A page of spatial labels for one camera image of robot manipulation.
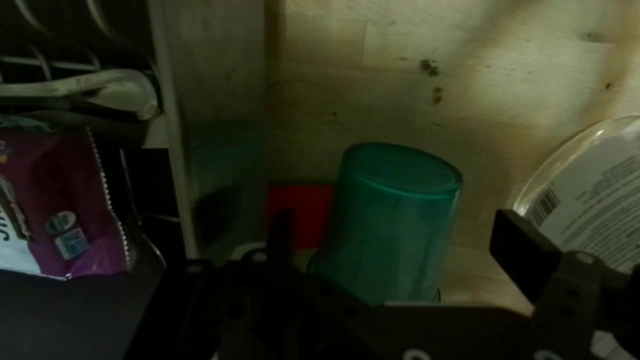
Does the seaweed snack bag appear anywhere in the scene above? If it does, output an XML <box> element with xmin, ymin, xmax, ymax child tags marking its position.
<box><xmin>0</xmin><ymin>125</ymin><xmax>134</xmax><ymax>281</ymax></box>

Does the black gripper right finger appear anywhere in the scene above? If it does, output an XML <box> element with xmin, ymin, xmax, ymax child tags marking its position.
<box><xmin>488</xmin><ymin>209</ymin><xmax>613</xmax><ymax>360</ymax></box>

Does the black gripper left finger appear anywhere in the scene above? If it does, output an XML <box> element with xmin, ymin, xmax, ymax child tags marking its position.
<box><xmin>126</xmin><ymin>209</ymin><xmax>302</xmax><ymax>360</ymax></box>

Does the red square pad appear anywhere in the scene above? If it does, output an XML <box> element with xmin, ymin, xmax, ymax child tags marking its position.
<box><xmin>267</xmin><ymin>184</ymin><xmax>339</xmax><ymax>253</ymax></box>

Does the clear soap pump bottle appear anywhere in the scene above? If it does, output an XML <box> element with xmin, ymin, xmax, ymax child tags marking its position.
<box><xmin>508</xmin><ymin>114</ymin><xmax>640</xmax><ymax>276</ymax></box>

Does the teal translucent plastic cup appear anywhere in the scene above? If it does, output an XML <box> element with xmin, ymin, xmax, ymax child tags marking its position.
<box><xmin>306</xmin><ymin>141</ymin><xmax>466</xmax><ymax>308</ymax></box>

